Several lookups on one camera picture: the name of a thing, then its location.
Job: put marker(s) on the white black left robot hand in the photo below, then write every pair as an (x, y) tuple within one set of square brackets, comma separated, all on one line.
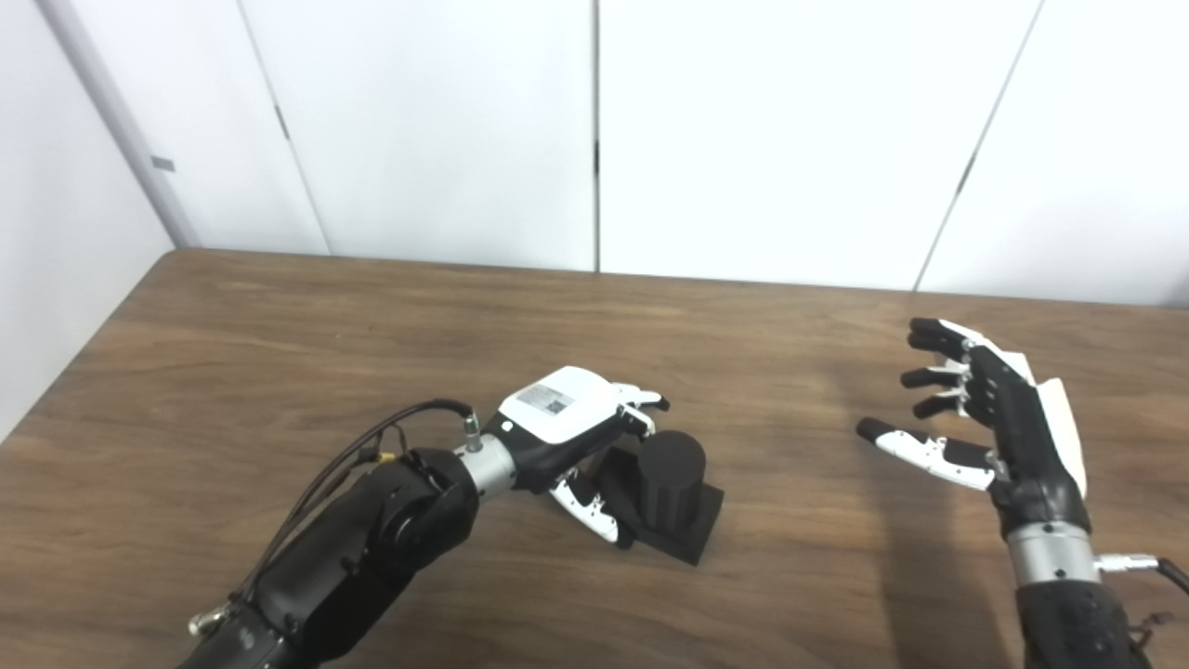
[(557, 409)]

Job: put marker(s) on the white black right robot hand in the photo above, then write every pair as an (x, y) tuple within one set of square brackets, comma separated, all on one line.
[(1031, 446)]

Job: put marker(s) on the black peg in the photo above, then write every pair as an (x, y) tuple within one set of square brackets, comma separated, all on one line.
[(673, 483)]

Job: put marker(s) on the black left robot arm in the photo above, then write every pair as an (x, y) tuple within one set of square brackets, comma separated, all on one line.
[(372, 539)]

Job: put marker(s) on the small gray wall tag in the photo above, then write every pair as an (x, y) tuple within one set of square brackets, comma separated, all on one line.
[(163, 163)]

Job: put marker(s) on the gray wall corner post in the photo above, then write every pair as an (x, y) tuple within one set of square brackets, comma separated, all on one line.
[(121, 121)]

